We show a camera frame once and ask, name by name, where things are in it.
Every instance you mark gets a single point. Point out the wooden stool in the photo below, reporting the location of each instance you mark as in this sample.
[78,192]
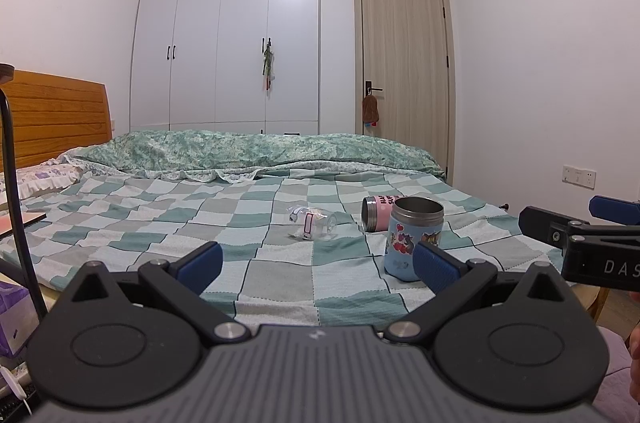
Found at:
[597,300]

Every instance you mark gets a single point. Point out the black lamp stand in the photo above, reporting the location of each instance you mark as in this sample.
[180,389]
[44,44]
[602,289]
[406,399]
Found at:
[17,203]

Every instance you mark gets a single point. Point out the beige wooden door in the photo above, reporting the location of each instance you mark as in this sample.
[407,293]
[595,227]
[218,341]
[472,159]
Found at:
[405,73]

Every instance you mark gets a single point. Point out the green floral quilt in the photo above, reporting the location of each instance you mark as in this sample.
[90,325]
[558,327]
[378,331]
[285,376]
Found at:
[260,153]

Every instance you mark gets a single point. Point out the white wardrobe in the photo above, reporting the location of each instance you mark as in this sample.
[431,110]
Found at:
[225,43]

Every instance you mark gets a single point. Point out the brown hanging cloth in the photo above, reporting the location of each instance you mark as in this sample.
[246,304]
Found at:
[370,109]

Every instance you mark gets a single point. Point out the purple floral pillow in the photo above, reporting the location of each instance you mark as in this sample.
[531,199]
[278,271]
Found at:
[42,175]

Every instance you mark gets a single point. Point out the white wall socket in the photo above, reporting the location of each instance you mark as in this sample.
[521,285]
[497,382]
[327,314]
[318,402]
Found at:
[579,176]

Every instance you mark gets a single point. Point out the pink steel cup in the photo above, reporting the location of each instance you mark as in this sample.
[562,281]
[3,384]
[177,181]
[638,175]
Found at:
[376,212]

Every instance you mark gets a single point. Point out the checkered bed sheet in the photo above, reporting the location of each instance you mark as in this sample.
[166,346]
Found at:
[250,243]

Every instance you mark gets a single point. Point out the person's right forearm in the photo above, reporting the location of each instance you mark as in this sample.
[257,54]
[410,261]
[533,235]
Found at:
[635,358]

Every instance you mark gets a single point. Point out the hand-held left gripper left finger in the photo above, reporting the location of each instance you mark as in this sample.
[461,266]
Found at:
[202,264]

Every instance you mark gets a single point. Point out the wooden headboard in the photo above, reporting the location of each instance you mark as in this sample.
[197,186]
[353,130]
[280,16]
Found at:
[55,118]

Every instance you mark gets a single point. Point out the clear plastic bottle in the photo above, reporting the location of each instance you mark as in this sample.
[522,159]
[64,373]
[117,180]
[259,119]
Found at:
[311,223]

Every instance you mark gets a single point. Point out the green hanging ornament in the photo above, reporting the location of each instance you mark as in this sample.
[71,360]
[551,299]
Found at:
[268,64]

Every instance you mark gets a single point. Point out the reddish book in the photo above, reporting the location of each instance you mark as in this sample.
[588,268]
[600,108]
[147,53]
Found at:
[22,220]

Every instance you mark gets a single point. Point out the purple tissue pack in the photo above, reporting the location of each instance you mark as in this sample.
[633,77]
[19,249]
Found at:
[17,318]

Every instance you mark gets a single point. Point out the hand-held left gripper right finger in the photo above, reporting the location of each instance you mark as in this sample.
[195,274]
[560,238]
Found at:
[434,269]

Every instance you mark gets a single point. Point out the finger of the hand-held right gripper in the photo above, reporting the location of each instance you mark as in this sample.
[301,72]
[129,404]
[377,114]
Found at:
[542,223]
[615,209]

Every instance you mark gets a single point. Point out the blue cartoon print steel cup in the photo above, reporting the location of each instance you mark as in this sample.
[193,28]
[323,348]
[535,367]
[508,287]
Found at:
[407,240]

